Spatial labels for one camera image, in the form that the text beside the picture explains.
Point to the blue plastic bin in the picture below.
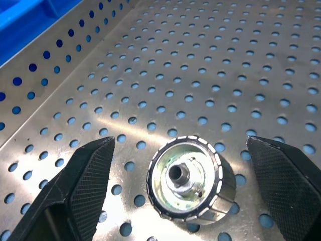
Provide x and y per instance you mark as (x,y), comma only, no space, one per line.
(25,20)

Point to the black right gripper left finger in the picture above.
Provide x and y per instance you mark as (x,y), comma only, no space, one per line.
(85,190)

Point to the perforated stainless steel tray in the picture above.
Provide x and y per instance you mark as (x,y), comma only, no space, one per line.
(200,88)

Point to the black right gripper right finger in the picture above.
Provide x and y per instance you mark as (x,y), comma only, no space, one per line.
(288,190)

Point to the metal rotor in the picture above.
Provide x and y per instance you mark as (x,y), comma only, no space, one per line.
(185,180)

